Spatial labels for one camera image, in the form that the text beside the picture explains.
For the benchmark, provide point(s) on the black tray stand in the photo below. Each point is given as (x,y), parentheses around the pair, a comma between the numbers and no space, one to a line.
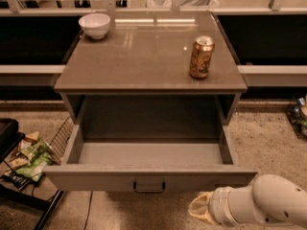
(10,138)

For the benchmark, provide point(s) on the black wire basket left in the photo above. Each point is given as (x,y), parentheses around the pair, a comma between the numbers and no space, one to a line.
(60,140)

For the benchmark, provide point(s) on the black wire basket right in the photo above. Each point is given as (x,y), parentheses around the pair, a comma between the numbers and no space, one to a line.
(297,116)

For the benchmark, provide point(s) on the black drawer handle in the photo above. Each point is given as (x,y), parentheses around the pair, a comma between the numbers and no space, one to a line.
(148,189)

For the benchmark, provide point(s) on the green snack bag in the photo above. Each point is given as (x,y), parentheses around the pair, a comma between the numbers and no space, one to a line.
(38,158)

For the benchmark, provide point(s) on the black wire basket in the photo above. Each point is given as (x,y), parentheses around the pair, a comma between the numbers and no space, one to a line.
(60,140)
(297,116)

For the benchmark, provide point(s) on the clear plastic bin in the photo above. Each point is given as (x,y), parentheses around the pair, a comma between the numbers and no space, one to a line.
(183,3)

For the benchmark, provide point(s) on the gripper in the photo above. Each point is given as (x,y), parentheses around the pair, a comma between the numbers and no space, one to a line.
(219,205)

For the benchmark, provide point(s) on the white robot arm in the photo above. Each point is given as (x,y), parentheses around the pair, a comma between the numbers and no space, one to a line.
(270,200)

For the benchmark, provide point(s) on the white ceramic bowl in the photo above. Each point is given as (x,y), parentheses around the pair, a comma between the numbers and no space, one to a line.
(95,25)

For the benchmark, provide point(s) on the tan snack packet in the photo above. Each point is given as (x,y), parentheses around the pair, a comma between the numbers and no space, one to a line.
(32,138)

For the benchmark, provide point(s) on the dark blue snack bag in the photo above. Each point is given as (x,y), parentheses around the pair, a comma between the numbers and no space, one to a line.
(19,181)

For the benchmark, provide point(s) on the grey top drawer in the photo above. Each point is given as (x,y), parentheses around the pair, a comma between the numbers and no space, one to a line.
(112,165)

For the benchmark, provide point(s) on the gold soda can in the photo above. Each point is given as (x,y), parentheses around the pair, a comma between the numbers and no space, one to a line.
(202,51)

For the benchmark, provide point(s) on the grey cabinet with glossy top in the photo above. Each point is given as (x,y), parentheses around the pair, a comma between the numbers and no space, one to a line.
(135,83)

